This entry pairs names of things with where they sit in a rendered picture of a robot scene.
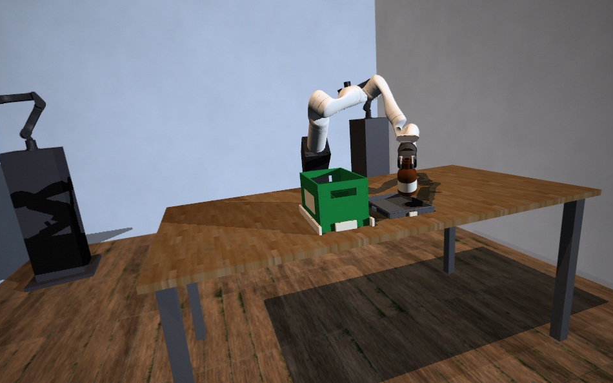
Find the green crate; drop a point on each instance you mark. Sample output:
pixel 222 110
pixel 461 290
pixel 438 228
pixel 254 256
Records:
pixel 343 199

